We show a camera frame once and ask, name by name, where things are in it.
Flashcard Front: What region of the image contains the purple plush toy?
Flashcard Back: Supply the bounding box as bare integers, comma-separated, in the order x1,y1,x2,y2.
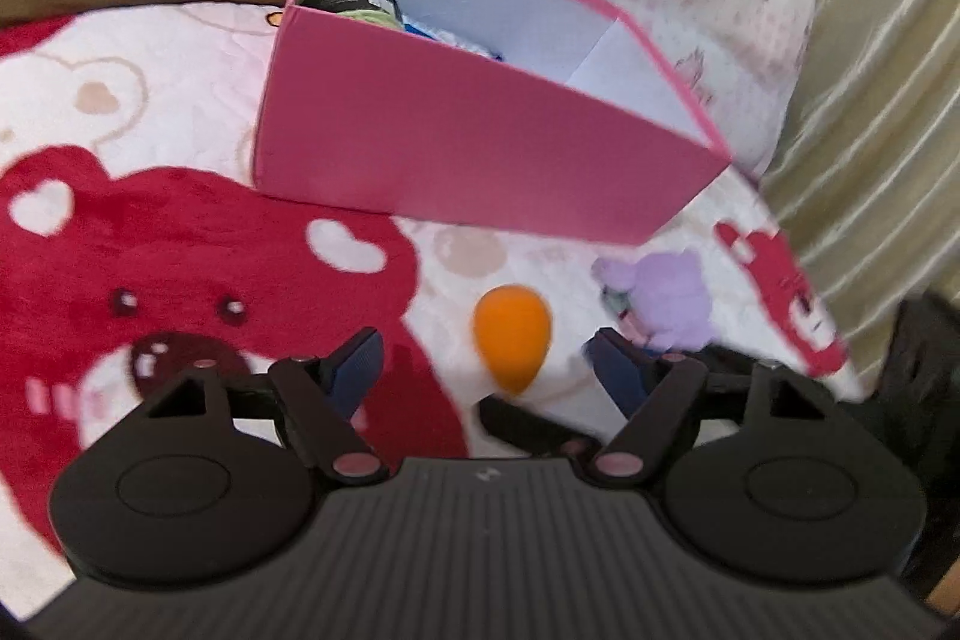
592,250,713,356

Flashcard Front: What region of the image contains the orange makeup sponge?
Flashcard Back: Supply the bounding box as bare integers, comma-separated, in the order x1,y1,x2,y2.
472,284,554,397

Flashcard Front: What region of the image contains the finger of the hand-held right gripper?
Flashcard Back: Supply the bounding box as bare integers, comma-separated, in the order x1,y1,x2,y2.
478,394,605,461

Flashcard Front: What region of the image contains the blue wet wipes pack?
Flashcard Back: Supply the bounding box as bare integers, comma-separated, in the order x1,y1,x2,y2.
397,14,507,62

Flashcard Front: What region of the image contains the beige satin cloth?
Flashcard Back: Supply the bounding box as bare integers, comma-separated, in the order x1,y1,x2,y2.
757,0,960,386

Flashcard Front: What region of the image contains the pink cardboard box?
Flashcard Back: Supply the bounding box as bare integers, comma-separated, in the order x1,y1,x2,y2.
253,0,734,247

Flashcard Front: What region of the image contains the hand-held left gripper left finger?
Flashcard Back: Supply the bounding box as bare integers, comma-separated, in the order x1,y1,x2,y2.
146,325,391,483

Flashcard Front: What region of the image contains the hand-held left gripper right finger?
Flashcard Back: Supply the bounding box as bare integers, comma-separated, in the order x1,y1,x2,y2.
583,329,837,485

